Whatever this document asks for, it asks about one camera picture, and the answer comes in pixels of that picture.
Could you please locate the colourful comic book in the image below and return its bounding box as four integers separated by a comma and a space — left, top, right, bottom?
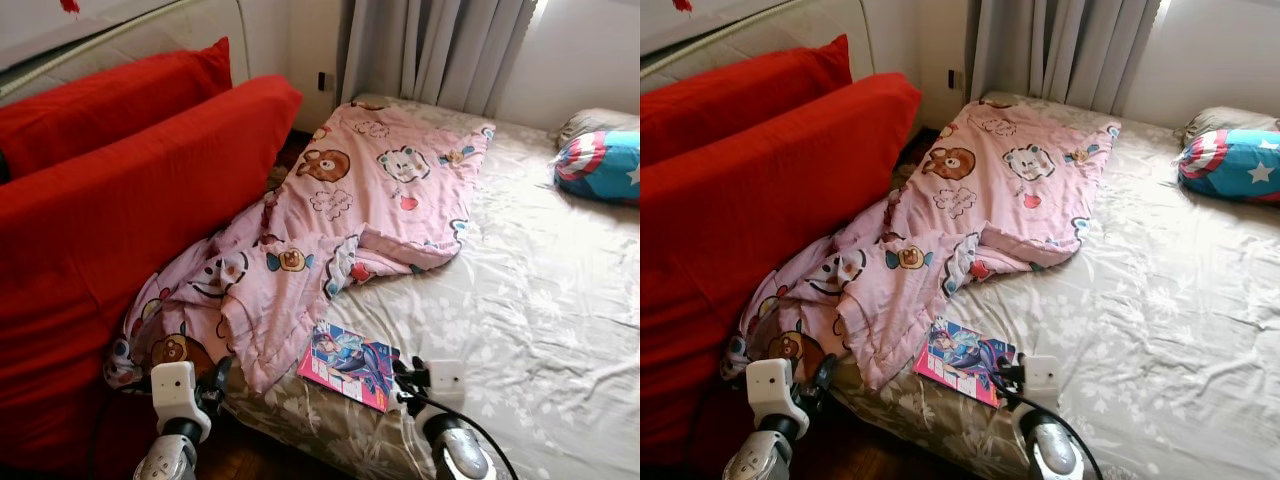
913, 318, 1017, 409
298, 320, 401, 413

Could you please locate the pink cartoon bear blanket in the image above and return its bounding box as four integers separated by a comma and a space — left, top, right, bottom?
103, 98, 496, 396
725, 95, 1121, 391

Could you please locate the bed with beige floral sheet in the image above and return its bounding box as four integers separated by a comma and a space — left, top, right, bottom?
830, 92, 1280, 480
225, 95, 641, 480

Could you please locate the large red cushion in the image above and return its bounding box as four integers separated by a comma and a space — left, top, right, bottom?
640, 72, 922, 471
0, 75, 303, 471

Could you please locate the thin red cushion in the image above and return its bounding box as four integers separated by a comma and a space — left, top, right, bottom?
0, 38, 233, 181
640, 35, 853, 166

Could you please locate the star and stripes bolster pillow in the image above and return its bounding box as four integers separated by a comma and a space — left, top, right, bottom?
1178, 128, 1280, 204
554, 130, 641, 206

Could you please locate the small beige floral pillow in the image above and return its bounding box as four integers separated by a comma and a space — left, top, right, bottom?
556, 108, 641, 151
1180, 105, 1280, 149

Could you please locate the grey pleated curtain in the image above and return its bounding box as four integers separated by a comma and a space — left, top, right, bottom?
340, 0, 541, 119
965, 0, 1166, 116

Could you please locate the white padded headboard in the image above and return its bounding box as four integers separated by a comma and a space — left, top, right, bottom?
0, 0, 251, 106
640, 0, 876, 91

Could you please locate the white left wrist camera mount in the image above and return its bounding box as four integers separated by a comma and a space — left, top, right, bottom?
150, 362, 213, 443
745, 358, 809, 439

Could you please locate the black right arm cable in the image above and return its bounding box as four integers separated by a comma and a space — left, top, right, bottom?
405, 390, 521, 480
1000, 385, 1106, 480

